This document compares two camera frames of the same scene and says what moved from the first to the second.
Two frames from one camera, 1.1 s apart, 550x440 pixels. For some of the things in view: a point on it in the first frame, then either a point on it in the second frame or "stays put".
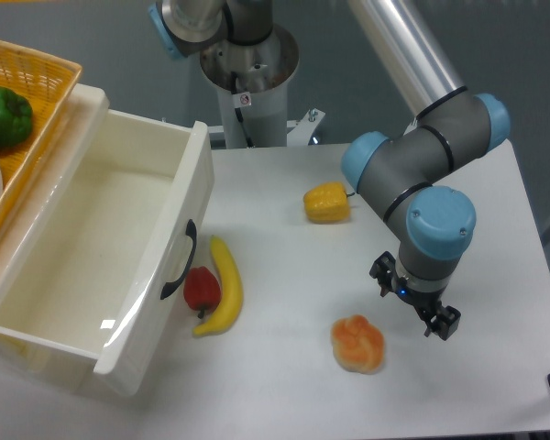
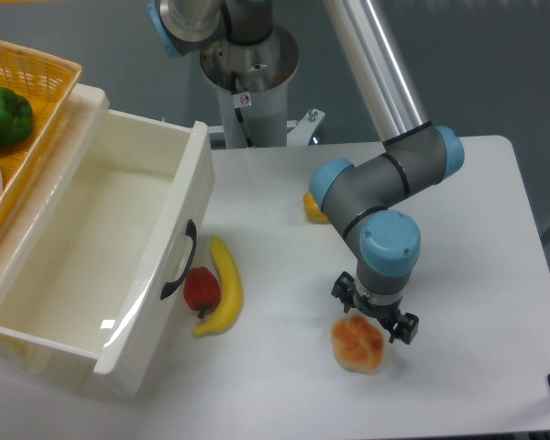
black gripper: x=445 y=324 -> x=405 y=326
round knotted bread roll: x=357 y=345 stays put
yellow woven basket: x=45 y=83 stays put
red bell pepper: x=202 y=290 stays put
